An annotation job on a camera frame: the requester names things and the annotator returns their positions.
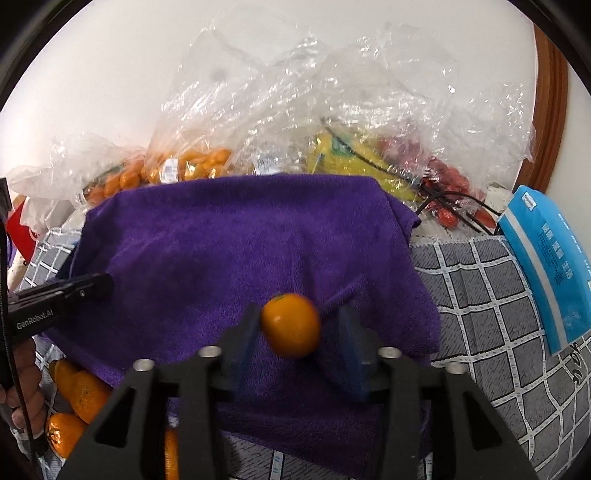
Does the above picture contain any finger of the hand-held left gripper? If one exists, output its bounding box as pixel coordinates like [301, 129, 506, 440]
[55, 272, 114, 324]

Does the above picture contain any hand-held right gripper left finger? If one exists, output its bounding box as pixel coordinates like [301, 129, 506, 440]
[55, 302, 264, 480]

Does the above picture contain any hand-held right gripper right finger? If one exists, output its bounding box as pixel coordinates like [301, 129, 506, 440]
[336, 305, 539, 480]

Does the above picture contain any small orange with green stem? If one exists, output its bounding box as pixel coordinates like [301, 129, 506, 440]
[261, 292, 321, 360]

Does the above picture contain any pile of small red fruits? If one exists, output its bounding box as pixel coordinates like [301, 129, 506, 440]
[383, 138, 490, 228]

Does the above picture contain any person's left hand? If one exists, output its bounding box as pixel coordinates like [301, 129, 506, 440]
[0, 337, 47, 439]

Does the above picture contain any red paper bag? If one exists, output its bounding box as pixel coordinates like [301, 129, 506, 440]
[7, 196, 38, 259]

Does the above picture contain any purple towel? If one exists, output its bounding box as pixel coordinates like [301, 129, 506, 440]
[44, 174, 441, 478]

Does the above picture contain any pile of bagged mandarins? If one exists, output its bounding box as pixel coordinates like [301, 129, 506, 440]
[85, 157, 146, 205]
[143, 148, 234, 185]

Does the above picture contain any white crinkled plastic bag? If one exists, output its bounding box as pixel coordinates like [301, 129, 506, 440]
[9, 133, 148, 232]

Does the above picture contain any grey checked bed sheet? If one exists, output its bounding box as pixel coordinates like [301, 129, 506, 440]
[9, 222, 591, 480]

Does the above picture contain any yellow fruit package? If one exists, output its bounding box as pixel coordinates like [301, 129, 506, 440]
[302, 131, 426, 204]

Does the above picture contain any blue tissue pack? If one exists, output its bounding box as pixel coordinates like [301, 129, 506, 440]
[496, 185, 591, 356]

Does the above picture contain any large clear plastic bag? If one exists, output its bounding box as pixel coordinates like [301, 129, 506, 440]
[148, 18, 536, 217]

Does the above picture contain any black cable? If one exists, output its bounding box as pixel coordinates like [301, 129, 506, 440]
[416, 191, 504, 232]

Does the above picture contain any wooden door frame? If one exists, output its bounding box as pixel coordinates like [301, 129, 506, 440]
[512, 23, 570, 195]

